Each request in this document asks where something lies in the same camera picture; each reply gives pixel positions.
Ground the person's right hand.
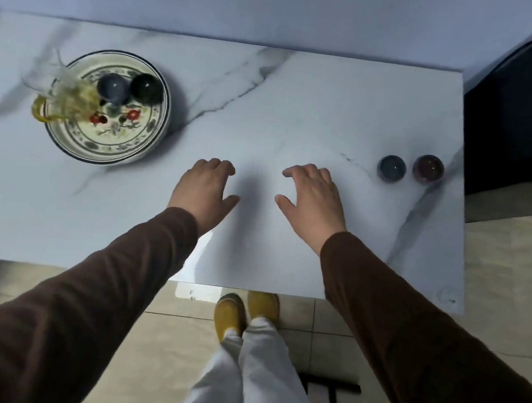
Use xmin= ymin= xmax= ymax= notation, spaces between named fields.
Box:
xmin=269 ymin=160 xmax=354 ymax=259

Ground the person's left hand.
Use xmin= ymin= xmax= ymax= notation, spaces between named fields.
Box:
xmin=164 ymin=154 xmax=245 ymax=242

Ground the dark blue teacup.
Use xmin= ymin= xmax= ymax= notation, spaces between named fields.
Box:
xmin=375 ymin=153 xmax=409 ymax=185

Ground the dark green teacup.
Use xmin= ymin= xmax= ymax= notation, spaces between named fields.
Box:
xmin=128 ymin=71 xmax=166 ymax=107

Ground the purple teacup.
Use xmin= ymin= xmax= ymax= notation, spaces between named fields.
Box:
xmin=410 ymin=153 xmax=447 ymax=187

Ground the light grey-blue teacup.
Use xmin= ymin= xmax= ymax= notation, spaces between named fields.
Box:
xmin=94 ymin=72 xmax=134 ymax=107

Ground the glass pitcher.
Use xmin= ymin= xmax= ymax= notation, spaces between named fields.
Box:
xmin=18 ymin=46 xmax=107 ymax=129

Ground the person's left forearm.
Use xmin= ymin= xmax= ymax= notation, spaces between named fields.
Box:
xmin=0 ymin=190 xmax=202 ymax=403

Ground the person's right forearm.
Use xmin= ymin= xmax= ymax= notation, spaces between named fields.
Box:
xmin=305 ymin=229 xmax=532 ymax=403

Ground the person's right leg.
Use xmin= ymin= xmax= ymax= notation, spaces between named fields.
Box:
xmin=233 ymin=316 xmax=328 ymax=403

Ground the person's leg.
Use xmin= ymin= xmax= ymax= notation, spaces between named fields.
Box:
xmin=177 ymin=324 xmax=252 ymax=403
xmin=233 ymin=316 xmax=328 ymax=403

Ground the person's left leg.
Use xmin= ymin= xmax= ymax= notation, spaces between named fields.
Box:
xmin=177 ymin=324 xmax=252 ymax=403

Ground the floral ceramic plate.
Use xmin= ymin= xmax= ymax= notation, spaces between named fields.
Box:
xmin=37 ymin=43 xmax=177 ymax=171

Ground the yellow right shoe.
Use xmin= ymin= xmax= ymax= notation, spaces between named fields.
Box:
xmin=244 ymin=290 xmax=282 ymax=325

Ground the yellow shoe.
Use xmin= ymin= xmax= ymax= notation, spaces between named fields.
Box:
xmin=244 ymin=290 xmax=282 ymax=325
xmin=211 ymin=291 xmax=251 ymax=346

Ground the yellow left shoe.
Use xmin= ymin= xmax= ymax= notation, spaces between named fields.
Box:
xmin=211 ymin=291 xmax=251 ymax=346

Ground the torn white sticker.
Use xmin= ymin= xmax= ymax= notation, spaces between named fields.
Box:
xmin=436 ymin=286 xmax=463 ymax=308

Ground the dark cabinet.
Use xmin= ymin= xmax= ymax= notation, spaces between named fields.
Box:
xmin=454 ymin=0 xmax=532 ymax=202

